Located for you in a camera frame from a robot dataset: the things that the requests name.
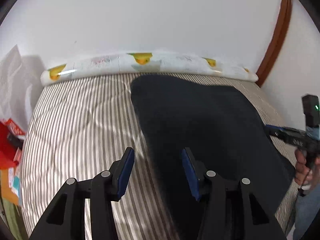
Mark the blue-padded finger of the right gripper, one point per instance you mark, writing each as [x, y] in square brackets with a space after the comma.
[273, 130]

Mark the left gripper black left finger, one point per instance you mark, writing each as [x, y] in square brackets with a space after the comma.
[121, 172]

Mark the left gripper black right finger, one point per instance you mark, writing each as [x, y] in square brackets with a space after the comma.
[194, 172]

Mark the black sweatshirt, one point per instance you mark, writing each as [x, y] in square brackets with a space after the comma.
[246, 176]

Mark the person's right hand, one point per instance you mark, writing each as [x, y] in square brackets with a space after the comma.
[304, 175]

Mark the striped beige quilt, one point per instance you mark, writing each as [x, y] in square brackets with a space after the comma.
[78, 129]

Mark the blue jeans leg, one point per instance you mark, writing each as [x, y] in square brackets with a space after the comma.
[307, 208]

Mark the white duck-print bolster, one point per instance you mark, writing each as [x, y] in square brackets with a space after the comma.
[151, 62]

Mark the red box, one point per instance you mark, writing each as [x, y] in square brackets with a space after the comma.
[12, 139]

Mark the white plastic bag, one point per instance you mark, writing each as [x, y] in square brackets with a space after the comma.
[20, 86]

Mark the brown wooden door frame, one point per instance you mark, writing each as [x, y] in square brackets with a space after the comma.
[277, 41]

